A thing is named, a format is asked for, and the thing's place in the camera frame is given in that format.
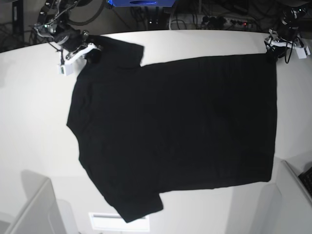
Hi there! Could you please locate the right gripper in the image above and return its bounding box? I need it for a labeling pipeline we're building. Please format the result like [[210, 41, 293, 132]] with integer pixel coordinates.
[[53, 24, 102, 63]]

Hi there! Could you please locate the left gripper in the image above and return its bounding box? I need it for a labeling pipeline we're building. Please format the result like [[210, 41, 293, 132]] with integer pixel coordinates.
[[264, 23, 301, 64]]

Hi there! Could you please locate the black T-shirt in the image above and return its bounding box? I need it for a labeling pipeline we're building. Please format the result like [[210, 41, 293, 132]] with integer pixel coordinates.
[[67, 36, 277, 222]]

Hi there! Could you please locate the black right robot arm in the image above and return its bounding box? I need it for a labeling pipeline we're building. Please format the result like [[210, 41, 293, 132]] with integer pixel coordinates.
[[31, 0, 107, 65]]

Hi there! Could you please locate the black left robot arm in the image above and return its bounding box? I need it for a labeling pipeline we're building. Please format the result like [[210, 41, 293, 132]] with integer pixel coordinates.
[[264, 0, 312, 64]]

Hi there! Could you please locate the blue box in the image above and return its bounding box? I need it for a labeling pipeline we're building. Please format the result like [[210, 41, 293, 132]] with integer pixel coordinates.
[[108, 0, 175, 7]]

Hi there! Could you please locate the white power strip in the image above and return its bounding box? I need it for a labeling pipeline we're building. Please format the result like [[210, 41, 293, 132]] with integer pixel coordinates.
[[172, 13, 255, 29]]

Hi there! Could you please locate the black keyboard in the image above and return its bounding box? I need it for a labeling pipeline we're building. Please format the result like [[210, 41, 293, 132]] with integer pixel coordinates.
[[299, 168, 312, 195]]

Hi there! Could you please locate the grey right bin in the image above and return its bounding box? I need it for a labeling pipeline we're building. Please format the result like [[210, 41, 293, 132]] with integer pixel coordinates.
[[256, 161, 312, 234]]

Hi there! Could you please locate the grey bin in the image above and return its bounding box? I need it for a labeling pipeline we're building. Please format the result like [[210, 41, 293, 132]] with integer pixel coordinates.
[[0, 170, 79, 234], [256, 161, 312, 234]]

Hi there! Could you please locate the grey left bin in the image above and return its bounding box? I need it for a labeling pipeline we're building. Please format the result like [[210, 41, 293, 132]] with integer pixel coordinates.
[[0, 170, 79, 234]]

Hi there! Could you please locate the white slotted tray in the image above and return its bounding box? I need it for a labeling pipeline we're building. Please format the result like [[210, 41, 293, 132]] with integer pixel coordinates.
[[89, 213, 150, 232]]

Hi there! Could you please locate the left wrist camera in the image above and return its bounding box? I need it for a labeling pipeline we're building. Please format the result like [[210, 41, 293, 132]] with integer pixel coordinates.
[[295, 45, 311, 59]]

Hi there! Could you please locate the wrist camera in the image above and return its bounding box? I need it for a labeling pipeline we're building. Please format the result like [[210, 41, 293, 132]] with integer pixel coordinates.
[[58, 64, 74, 76], [295, 45, 311, 59]]

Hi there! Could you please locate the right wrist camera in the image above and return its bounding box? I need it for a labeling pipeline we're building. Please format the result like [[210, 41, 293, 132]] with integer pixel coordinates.
[[58, 64, 74, 76]]

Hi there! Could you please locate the black upright post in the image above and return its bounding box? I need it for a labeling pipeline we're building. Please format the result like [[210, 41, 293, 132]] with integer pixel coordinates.
[[12, 0, 24, 34]]

